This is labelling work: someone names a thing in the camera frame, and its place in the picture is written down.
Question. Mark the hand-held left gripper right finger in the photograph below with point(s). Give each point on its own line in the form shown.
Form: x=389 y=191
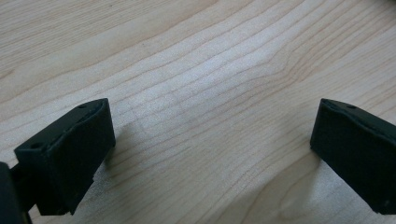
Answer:
x=358 y=155

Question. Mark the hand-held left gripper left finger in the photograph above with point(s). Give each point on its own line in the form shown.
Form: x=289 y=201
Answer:
x=68 y=155

